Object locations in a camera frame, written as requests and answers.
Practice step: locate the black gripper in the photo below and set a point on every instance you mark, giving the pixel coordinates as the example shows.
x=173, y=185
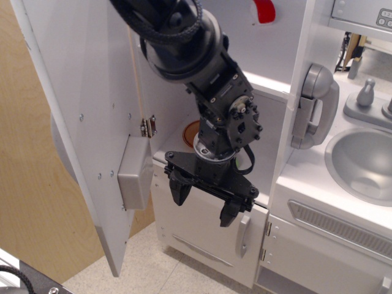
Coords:
x=220, y=179

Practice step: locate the white fridge door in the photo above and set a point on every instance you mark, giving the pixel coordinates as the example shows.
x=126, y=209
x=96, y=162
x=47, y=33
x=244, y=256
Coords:
x=83, y=57

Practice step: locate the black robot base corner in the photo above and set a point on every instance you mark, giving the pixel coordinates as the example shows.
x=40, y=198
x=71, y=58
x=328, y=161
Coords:
x=22, y=278

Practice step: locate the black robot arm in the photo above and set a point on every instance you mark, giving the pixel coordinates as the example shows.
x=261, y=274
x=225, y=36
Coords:
x=183, y=43

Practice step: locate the white lower freezer door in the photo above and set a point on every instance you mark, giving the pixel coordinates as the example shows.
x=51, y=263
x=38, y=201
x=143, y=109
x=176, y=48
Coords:
x=194, y=229

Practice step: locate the orange plastic bowl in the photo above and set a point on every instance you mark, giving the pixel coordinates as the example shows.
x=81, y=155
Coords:
x=190, y=132

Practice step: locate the metal door hinge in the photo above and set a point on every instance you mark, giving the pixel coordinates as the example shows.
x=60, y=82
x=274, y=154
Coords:
x=148, y=127

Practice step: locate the white oven door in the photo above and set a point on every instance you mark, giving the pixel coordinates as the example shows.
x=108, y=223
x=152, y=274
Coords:
x=298, y=260

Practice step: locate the grey toy telephone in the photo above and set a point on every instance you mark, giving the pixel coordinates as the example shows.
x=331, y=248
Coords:
x=317, y=108

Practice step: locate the grey toy sink basin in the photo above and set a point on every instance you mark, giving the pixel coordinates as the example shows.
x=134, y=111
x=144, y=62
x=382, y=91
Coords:
x=359, y=160

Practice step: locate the plywood board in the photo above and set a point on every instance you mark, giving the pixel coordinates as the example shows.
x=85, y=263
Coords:
x=44, y=217

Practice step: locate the white toy kitchen cabinet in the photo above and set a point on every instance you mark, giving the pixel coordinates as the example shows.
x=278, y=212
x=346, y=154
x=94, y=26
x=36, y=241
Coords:
x=275, y=59

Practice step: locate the grey vent panel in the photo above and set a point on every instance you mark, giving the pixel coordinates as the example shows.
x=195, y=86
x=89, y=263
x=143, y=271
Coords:
x=342, y=229

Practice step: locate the grey toy faucet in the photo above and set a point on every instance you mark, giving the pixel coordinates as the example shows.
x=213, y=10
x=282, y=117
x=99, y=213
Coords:
x=365, y=106

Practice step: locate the red toy item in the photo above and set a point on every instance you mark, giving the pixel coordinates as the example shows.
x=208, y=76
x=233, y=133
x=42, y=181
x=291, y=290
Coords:
x=266, y=12

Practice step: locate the grey toy microwave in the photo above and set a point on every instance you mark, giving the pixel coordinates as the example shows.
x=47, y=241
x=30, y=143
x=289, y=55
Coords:
x=355, y=15

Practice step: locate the grey freezer door handle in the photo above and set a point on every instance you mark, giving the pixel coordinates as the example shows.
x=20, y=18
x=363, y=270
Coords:
x=241, y=243

